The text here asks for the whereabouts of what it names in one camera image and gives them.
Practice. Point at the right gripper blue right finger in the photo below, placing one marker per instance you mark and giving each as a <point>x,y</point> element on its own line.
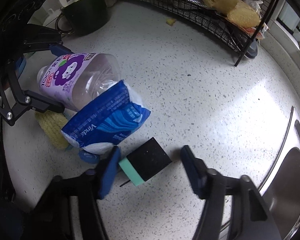
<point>196,172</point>

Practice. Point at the black teal sponge block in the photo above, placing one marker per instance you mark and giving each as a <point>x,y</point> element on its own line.
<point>145,162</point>

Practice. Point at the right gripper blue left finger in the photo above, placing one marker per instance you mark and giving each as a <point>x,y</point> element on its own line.
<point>108,169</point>

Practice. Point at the yellow scrub brush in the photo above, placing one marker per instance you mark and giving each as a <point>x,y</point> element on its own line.
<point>52,123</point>

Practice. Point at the stainless steel sink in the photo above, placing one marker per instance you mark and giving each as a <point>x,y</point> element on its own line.
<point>281,186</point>

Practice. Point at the small white lidded pot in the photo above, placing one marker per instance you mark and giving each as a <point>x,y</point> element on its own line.
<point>52,16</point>

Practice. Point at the blue tissue pack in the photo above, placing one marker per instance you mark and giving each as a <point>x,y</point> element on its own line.
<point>107,120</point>

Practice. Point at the black wire rack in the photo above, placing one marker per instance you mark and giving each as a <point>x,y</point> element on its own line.
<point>241,41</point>

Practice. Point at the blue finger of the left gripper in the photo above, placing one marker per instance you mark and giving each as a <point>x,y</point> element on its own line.
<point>42,104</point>
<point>59,50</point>

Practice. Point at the dark green utensil mug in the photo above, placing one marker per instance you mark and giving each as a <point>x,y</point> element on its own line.
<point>84,17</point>

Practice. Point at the blue bottle cap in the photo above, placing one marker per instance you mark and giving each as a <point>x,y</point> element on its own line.
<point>89,157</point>

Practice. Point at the purple label plastic bottle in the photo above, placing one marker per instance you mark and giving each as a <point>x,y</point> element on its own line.
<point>76,79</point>

